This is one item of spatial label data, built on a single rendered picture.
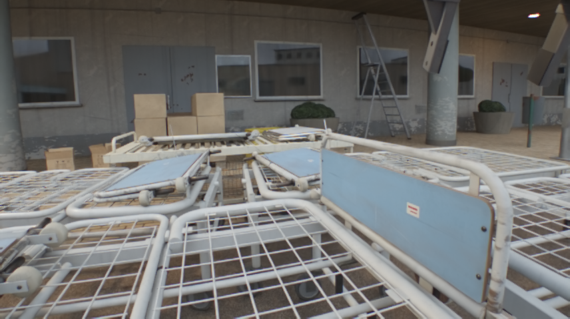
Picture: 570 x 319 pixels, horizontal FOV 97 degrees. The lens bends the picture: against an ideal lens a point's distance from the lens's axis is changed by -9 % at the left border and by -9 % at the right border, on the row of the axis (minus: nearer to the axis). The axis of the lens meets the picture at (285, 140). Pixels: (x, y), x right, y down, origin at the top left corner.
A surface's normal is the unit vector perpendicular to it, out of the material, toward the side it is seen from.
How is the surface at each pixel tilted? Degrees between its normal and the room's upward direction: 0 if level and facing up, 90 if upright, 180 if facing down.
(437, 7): 113
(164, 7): 90
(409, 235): 90
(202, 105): 90
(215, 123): 90
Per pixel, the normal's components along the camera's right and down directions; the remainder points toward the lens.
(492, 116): -0.63, 0.29
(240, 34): 0.30, 0.11
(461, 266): -0.96, 0.07
